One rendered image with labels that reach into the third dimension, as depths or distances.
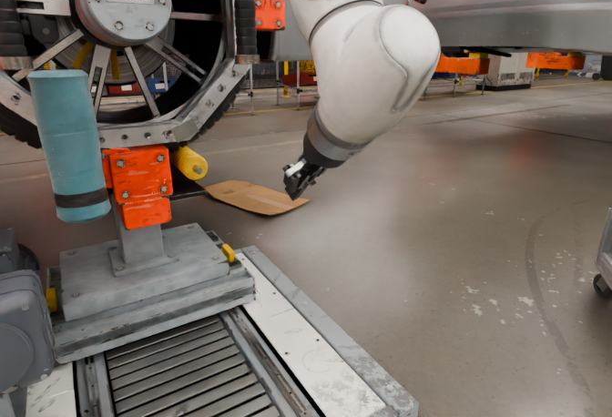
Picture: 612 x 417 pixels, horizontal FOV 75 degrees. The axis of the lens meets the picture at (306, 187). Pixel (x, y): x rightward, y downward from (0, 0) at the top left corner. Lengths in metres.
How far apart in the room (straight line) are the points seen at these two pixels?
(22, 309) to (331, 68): 0.60
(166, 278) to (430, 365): 0.72
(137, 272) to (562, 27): 2.59
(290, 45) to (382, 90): 0.79
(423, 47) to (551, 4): 2.50
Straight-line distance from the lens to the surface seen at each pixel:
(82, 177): 0.80
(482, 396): 1.14
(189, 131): 0.94
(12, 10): 0.68
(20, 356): 0.83
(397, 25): 0.42
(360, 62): 0.42
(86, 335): 1.11
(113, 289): 1.10
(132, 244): 1.16
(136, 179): 0.93
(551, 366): 1.30
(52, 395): 1.10
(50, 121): 0.78
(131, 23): 0.76
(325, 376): 1.00
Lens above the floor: 0.77
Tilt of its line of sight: 19 degrees down
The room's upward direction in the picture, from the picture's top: straight up
